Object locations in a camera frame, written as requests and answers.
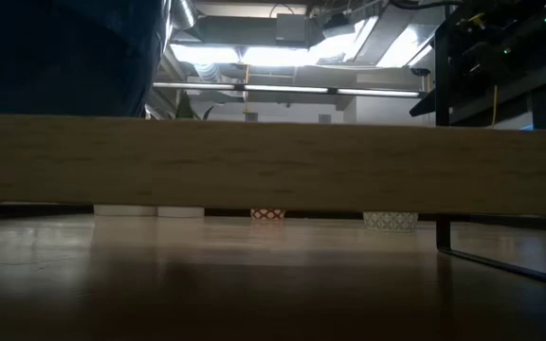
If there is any red lattice patterned mug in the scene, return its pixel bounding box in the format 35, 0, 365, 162
249, 207, 287, 222

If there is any green leaf patterned mug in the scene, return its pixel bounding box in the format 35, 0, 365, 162
362, 210, 420, 233

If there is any dark blue mug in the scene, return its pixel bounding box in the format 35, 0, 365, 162
0, 0, 169, 118

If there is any light wooden shelf board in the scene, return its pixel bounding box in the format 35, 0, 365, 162
0, 113, 546, 217

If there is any long linear ceiling light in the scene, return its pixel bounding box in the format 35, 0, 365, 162
152, 81, 429, 99

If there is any green pointed-leaf plant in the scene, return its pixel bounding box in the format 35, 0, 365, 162
174, 91, 215, 121

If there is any grey ceiling box unit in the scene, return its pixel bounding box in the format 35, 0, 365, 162
275, 12, 313, 45

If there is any silver round ventilation duct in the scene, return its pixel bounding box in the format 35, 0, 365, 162
170, 0, 197, 30

